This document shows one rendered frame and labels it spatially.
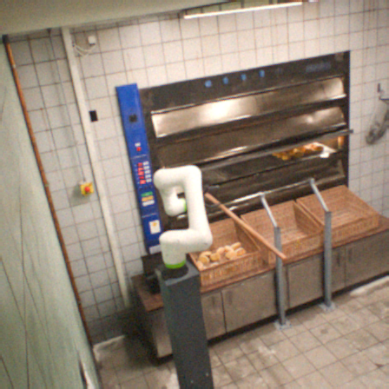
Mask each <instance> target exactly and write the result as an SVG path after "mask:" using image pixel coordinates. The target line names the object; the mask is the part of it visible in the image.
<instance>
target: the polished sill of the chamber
mask: <svg viewBox="0 0 389 389"><path fill-rule="evenodd" d="M341 156H343V152H342V151H336V152H332V153H329V154H326V155H321V156H317V157H314V158H313V157H311V158H308V159H305V160H301V161H298V162H293V163H289V164H287V165H283V166H279V167H277V168H271V169H268V170H264V171H262V172H259V173H252V174H249V175H243V176H240V177H237V178H234V179H230V180H227V181H222V182H218V183H215V184H212V185H209V187H211V186H213V187H215V186H218V187H219V188H217V189H223V188H228V187H231V186H234V185H238V184H241V183H244V182H247V181H252V180H256V179H259V178H262V177H265V176H268V175H274V174H278V173H283V172H287V171H289V170H293V169H296V168H301V167H305V166H307V165H310V164H314V163H316V162H323V161H324V160H328V159H332V158H338V157H341ZM213 190H216V189H209V190H208V192H210V191H213ZM176 197H177V199H178V200H180V199H183V198H186V196H185V193H184V192H180V193H177V194H176Z"/></svg>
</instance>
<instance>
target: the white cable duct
mask: <svg viewBox="0 0 389 389"><path fill-rule="evenodd" d="M61 29H62V33H63V42H64V45H65V49H66V53H67V57H68V59H69V66H70V70H71V74H72V81H73V84H74V88H75V92H76V98H77V101H78V106H79V109H80V113H81V117H82V127H83V130H84V134H85V138H86V142H87V144H88V148H89V155H90V158H91V162H92V166H93V169H94V174H95V180H96V187H97V190H98V194H99V198H100V202H101V206H102V211H103V216H104V220H105V222H106V226H107V230H108V234H109V240H110V247H111V252H112V254H113V258H114V263H115V269H116V272H117V276H118V280H119V284H120V287H121V290H122V297H123V300H124V305H125V306H126V307H127V306H129V305H130V303H129V293H128V289H127V286H126V282H125V279H124V274H123V271H122V264H121V260H120V256H119V253H118V249H117V245H116V241H115V235H114V231H113V227H112V223H111V219H110V216H109V206H108V202H107V198H106V194H105V190H104V186H103V183H102V176H101V173H100V169H99V165H98V160H97V157H96V147H95V143H94V140H93V135H92V132H91V127H90V125H89V118H88V114H87V110H86V107H85V102H84V95H83V92H82V85H81V82H80V77H79V74H78V70H77V67H76V59H75V52H74V48H73V44H72V42H71V37H70V33H69V27H68V25H67V26H62V27H61Z"/></svg>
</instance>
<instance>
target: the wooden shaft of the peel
mask: <svg viewBox="0 0 389 389"><path fill-rule="evenodd" d="M205 196H207V198H209V199H210V200H211V202H213V203H214V204H217V203H219V202H218V201H217V200H216V199H215V198H213V197H212V196H211V194H209V193H206V194H205ZM218 207H220V208H221V209H222V210H223V211H225V212H226V213H227V214H228V215H229V216H230V217H231V218H232V219H233V220H234V221H236V222H237V223H238V224H241V225H242V226H243V227H244V228H245V229H246V230H247V231H248V232H249V233H250V234H251V235H252V236H253V237H254V238H256V239H257V240H259V241H261V242H262V244H263V245H264V246H266V247H267V248H268V249H269V250H271V251H272V252H273V253H274V254H276V255H278V257H279V258H280V259H282V260H283V261H286V260H287V257H286V256H285V255H283V254H282V253H280V252H279V251H278V249H276V248H275V247H274V246H273V245H271V244H270V243H269V242H268V241H266V240H264V239H263V238H262V237H261V236H260V235H259V234H257V233H256V232H255V231H254V230H253V229H252V228H251V227H249V226H248V225H247V224H246V223H244V222H243V221H242V220H240V219H239V218H238V217H237V216H235V215H234V214H233V213H232V212H230V211H229V210H228V208H226V207H224V206H222V205H221V206H218Z"/></svg>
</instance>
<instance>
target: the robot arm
mask: <svg viewBox="0 0 389 389"><path fill-rule="evenodd" d="M154 183H155V185H156V187H157V188H158V189H159V191H160V194H161V197H162V200H163V204H164V207H165V211H166V213H167V214H169V215H171V216H175V215H177V214H179V213H181V212H184V211H188V218H189V229H188V230H179V231H168V232H166V233H164V234H162V235H161V237H160V245H161V251H162V258H163V261H164V264H161V265H160V266H157V272H156V273H155V274H151V275H150V276H147V277H146V279H147V280H152V279H154V278H156V277H157V278H158V279H160V278H161V279H162V280H164V281H166V280H168V278H172V279H176V278H181V277H182V276H184V275H186V274H188V273H189V266H188V264H187V263H186V254H189V253H193V252H200V251H204V250H207V249H209V248H210V247H211V243H212V236H211V231H210V227H209V225H208V220H207V216H206V212H205V210H207V211H212V210H211V209H212V208H215V207H218V206H221V204H220V203H217V204H214V205H211V207H210V206H209V205H207V204H205V203H204V202H205V201H204V196H205V194H206V193H207V192H208V190H209V189H217V188H219V187H218V186H215V187H213V186H211V187H209V185H206V186H205V187H204V188H201V172H200V170H199V169H198V168H196V167H194V166H186V167H183V168H175V169H162V170H159V171H158V172H157V173H155V175H154ZM175 187H182V188H183V189H184V193H185V196H186V198H183V199H180V200H178V199H177V197H176V194H175ZM202 191H204V192H203V193H202ZM204 206H205V207H209V208H205V207H204ZM189 251H190V252H189Z"/></svg>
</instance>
